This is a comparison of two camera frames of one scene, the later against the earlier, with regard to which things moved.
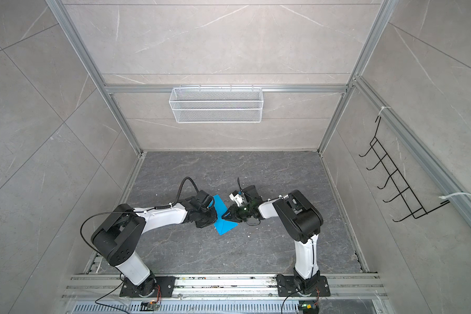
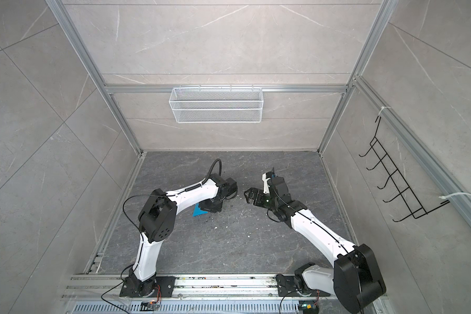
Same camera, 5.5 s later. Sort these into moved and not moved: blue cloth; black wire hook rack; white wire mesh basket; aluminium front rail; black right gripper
Moved: black right gripper; blue cloth
Not moved: black wire hook rack; white wire mesh basket; aluminium front rail
